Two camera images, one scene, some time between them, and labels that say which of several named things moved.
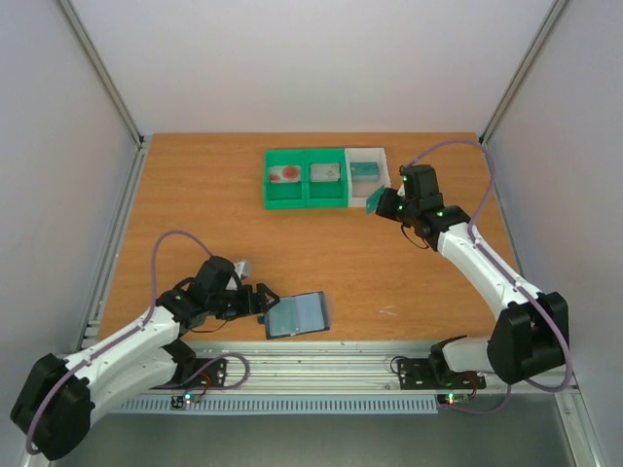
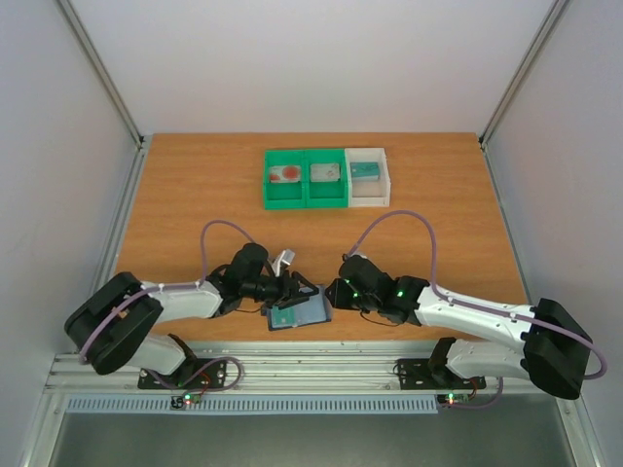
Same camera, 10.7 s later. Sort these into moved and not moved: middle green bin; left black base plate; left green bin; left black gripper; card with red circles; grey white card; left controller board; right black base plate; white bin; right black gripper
Moved: left black gripper; right black gripper
Not moved: left black base plate; card with red circles; white bin; left green bin; right black base plate; grey white card; middle green bin; left controller board
